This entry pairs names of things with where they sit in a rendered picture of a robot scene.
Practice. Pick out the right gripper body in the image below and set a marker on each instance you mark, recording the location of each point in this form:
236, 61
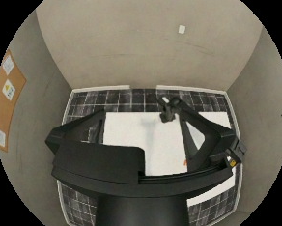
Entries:
166, 119

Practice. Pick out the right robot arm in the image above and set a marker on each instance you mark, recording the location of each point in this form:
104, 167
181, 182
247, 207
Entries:
236, 150

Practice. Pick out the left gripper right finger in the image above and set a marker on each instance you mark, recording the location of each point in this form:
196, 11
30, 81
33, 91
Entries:
217, 139

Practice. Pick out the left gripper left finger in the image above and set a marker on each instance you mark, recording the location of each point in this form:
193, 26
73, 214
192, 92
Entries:
73, 130

